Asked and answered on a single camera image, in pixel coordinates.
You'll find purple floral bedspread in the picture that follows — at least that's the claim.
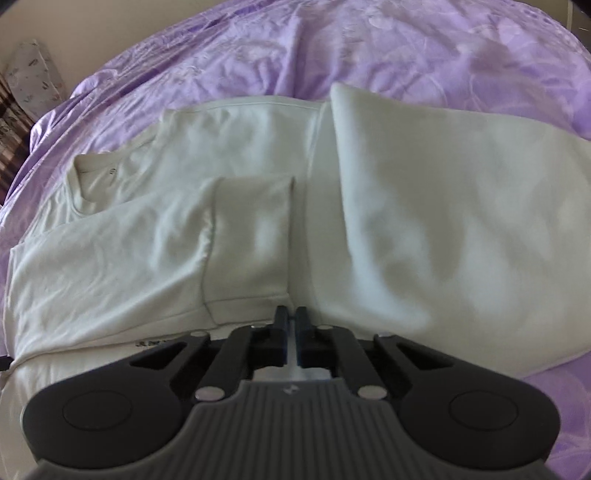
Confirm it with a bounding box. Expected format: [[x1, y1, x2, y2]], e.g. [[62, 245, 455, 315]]
[[0, 0, 591, 480]]

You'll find brown striped curtain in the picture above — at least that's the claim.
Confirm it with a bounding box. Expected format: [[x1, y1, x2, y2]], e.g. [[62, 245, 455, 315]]
[[0, 74, 38, 206]]

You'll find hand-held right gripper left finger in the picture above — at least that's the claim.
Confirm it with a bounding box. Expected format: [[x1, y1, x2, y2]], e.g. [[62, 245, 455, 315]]
[[124, 305, 289, 403]]

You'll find white printed t-shirt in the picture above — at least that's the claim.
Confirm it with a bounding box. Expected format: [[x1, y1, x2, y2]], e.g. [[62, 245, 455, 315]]
[[0, 83, 591, 407]]

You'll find white floral pillow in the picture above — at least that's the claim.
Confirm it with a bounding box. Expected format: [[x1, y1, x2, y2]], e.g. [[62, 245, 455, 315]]
[[4, 41, 70, 112]]

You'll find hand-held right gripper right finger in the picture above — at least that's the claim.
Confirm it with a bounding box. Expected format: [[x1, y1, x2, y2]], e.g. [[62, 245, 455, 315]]
[[296, 305, 445, 402]]

